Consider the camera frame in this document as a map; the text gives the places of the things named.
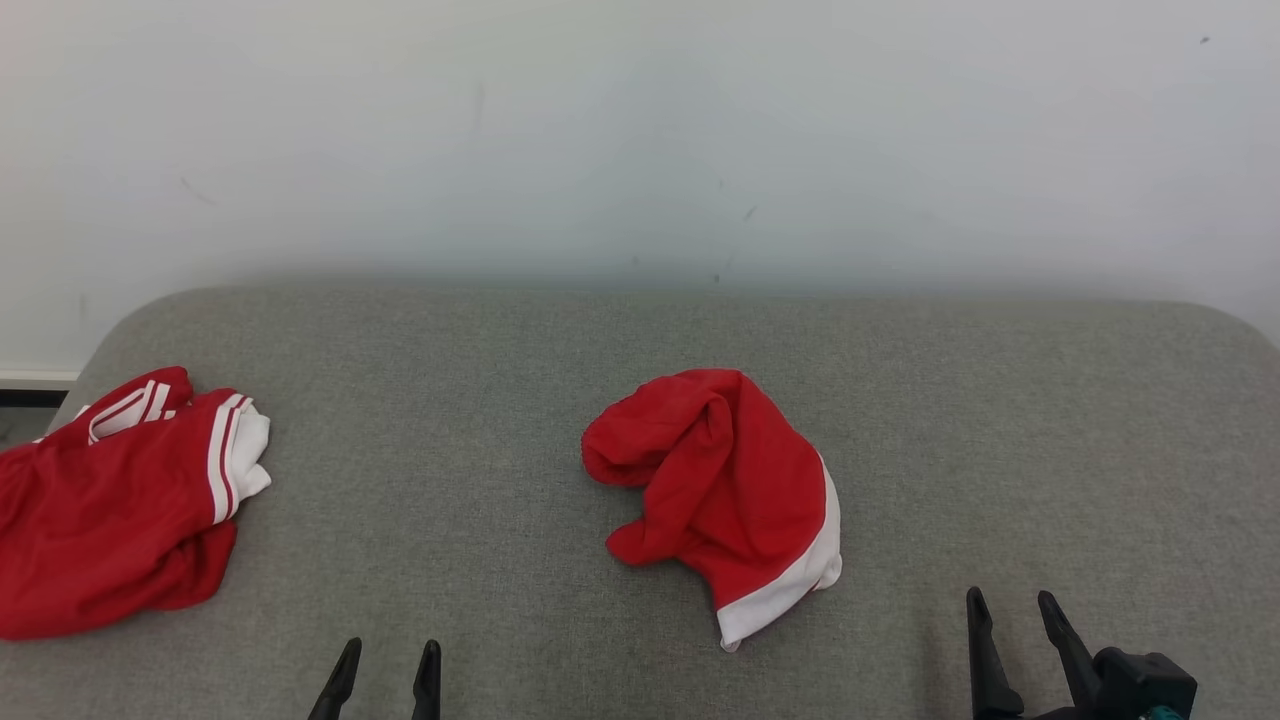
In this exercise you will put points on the grey fabric sofa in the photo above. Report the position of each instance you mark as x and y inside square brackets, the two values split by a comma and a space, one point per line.
[500, 420]

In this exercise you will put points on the red garment with white hem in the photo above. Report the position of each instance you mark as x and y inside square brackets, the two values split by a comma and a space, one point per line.
[735, 480]

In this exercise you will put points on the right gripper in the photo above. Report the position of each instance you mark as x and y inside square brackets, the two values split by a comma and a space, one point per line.
[1060, 715]

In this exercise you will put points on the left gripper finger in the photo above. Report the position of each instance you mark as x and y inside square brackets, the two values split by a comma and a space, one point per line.
[428, 685]
[338, 685]

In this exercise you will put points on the red jersey with striped trim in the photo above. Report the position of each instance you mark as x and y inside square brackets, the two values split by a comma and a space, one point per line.
[100, 520]

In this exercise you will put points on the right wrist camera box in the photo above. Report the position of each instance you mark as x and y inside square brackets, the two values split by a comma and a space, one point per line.
[1140, 680]

